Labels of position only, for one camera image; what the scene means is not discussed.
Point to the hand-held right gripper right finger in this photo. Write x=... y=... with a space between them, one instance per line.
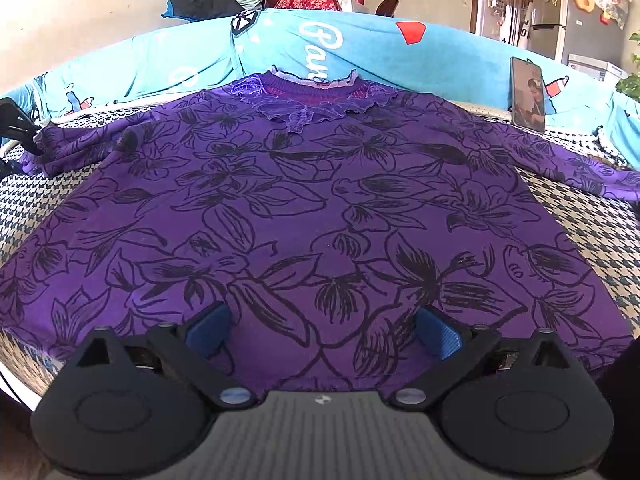
x=440 y=332

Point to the smartphone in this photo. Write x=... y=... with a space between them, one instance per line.
x=527 y=95

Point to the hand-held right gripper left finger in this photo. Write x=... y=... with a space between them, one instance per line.
x=210 y=327

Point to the dark wooden chair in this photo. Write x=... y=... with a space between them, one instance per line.
x=386 y=6

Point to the grey refrigerator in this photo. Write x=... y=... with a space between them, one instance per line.
x=550 y=10

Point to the white chest freezer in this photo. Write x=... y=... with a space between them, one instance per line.
x=590 y=66

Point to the purple floral shirt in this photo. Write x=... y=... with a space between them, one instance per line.
x=300 y=185

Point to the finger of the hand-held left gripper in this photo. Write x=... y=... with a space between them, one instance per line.
x=17 y=120

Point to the black and blue jacket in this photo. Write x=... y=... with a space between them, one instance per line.
x=200 y=0

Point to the green potted plant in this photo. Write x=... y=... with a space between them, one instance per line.
x=631 y=80

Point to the blue printed sofa cushion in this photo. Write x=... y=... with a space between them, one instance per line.
x=150 y=60
x=625 y=125
x=450 y=45

